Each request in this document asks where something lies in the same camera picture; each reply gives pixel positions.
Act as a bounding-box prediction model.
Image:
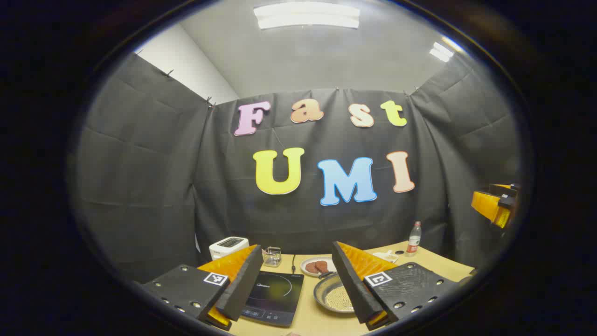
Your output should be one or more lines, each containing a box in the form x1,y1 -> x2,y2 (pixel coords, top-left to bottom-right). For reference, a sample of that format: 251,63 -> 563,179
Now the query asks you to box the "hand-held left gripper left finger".
140,244 -> 264,332

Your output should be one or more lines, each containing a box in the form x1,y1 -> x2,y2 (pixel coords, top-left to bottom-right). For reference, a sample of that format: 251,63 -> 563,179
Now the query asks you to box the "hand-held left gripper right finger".
332,241 -> 476,331

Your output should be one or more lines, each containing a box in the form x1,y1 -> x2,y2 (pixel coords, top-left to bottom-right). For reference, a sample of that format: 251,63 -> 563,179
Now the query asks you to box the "steel pot with black handles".
313,272 -> 357,314

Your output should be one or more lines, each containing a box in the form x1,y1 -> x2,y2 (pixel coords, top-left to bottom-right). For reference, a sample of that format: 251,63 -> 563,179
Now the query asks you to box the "black induction cooktop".
241,271 -> 305,327

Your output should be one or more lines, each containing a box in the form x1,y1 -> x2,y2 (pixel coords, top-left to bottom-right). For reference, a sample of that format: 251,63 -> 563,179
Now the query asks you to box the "pile of soybeans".
325,286 -> 355,312

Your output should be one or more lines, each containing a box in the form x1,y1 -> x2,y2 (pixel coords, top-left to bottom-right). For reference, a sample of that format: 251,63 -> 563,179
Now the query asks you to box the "white toaster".
208,237 -> 250,260

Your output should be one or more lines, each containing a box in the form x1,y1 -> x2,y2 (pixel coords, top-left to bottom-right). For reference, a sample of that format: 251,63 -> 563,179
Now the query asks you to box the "white oval plate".
300,257 -> 337,277

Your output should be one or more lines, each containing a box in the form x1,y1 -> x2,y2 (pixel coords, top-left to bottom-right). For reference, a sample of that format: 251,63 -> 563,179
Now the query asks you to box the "clear water bottle red label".
405,221 -> 422,258

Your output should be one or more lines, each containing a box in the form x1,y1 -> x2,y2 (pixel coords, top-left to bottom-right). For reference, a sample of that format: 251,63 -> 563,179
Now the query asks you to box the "black backdrop cloth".
70,51 -> 523,285

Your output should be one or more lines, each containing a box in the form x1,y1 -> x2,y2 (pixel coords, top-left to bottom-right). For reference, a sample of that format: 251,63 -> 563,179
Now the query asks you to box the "small ceiling light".
429,41 -> 454,63

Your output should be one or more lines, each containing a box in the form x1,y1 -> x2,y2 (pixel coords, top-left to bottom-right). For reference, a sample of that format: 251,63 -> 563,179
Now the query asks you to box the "long ceiling light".
253,1 -> 361,30

